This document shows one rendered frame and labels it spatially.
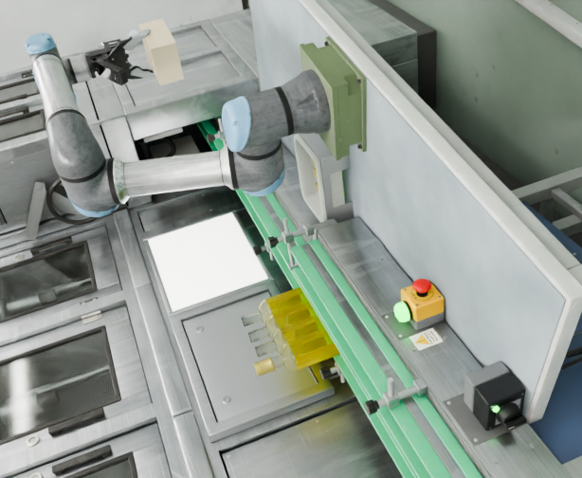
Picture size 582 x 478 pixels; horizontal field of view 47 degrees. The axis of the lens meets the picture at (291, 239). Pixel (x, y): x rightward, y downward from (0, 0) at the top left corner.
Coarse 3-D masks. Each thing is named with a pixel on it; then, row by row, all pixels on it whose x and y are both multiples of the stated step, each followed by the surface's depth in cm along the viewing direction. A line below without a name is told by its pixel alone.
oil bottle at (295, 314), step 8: (304, 304) 178; (280, 312) 177; (288, 312) 177; (296, 312) 176; (304, 312) 176; (312, 312) 176; (272, 320) 175; (280, 320) 175; (288, 320) 174; (296, 320) 174; (272, 328) 174; (272, 336) 175
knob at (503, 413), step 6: (504, 408) 123; (510, 408) 123; (516, 408) 123; (498, 414) 123; (504, 414) 122; (510, 414) 122; (516, 414) 122; (498, 420) 124; (504, 420) 122; (510, 420) 122; (516, 420) 122; (522, 420) 122; (504, 426) 122; (510, 426) 122; (516, 426) 122
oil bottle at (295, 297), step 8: (296, 288) 183; (280, 296) 181; (288, 296) 181; (296, 296) 180; (304, 296) 180; (264, 304) 179; (272, 304) 179; (280, 304) 178; (288, 304) 178; (296, 304) 179; (264, 312) 178; (272, 312) 178; (264, 320) 179
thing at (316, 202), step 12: (300, 144) 189; (300, 156) 192; (312, 156) 177; (300, 168) 194; (312, 168) 195; (300, 180) 196; (312, 180) 198; (312, 192) 199; (312, 204) 196; (324, 204) 185; (324, 216) 186
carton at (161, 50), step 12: (144, 24) 202; (156, 24) 202; (156, 36) 196; (168, 36) 196; (156, 48) 192; (168, 48) 194; (156, 60) 195; (168, 60) 196; (156, 72) 197; (168, 72) 198; (180, 72) 200
